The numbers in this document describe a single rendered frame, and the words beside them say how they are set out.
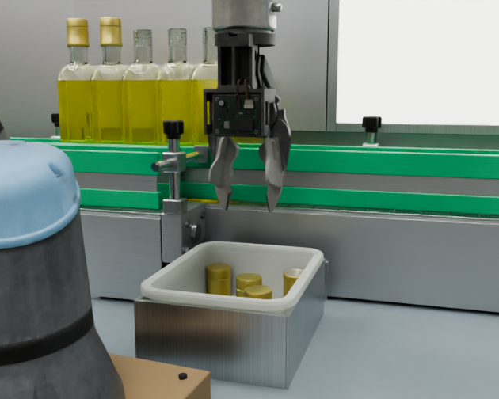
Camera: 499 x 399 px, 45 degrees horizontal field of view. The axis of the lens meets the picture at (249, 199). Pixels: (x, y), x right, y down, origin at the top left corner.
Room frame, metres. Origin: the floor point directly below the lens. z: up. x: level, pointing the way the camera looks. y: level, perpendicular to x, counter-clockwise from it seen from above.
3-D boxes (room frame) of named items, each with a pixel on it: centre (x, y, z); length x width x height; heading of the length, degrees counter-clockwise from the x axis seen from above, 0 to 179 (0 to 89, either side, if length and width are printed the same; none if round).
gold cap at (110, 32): (0.99, 0.22, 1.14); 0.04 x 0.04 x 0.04
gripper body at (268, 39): (0.72, 0.01, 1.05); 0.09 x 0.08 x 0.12; 166
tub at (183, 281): (0.70, 0.01, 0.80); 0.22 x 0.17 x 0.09; 164
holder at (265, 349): (0.72, 0.00, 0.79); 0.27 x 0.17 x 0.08; 164
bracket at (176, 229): (0.84, 0.09, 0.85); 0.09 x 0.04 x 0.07; 164
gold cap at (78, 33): (1.01, 0.28, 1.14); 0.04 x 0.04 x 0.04
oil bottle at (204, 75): (0.94, 0.06, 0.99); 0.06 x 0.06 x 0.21; 74
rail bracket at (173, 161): (0.82, 0.09, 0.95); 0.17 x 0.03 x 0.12; 164
